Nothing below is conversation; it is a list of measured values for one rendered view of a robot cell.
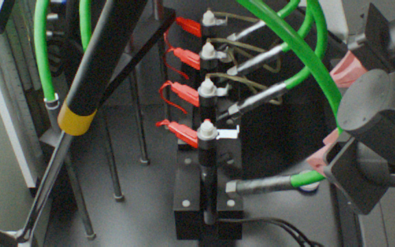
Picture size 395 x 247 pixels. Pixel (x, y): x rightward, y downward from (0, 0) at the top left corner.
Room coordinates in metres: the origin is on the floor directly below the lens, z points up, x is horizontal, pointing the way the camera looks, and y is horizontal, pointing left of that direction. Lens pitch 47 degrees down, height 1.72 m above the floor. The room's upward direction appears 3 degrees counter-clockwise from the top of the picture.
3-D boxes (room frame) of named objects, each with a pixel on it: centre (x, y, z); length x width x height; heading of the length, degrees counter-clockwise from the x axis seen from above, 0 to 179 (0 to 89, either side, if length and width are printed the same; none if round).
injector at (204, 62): (0.73, -0.03, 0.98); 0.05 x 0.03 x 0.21; 87
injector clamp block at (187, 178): (0.69, -0.02, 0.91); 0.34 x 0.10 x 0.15; 177
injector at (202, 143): (0.57, -0.02, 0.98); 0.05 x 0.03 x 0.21; 87
